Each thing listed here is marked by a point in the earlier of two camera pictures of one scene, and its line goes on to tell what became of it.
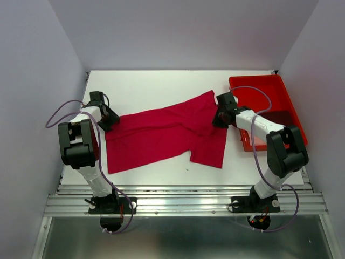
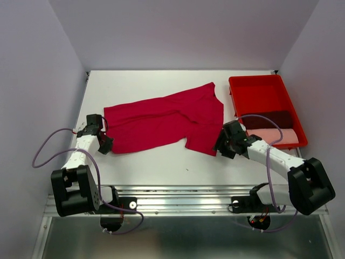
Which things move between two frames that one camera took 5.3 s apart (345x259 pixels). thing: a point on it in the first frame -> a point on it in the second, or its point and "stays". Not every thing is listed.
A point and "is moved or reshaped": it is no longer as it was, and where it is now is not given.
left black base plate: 112,205 stays
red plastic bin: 256,102 stays
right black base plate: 254,204 stays
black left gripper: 114,117 -> 108,145
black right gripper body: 219,119 -> 227,149
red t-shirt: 184,129 is moved or reshaped
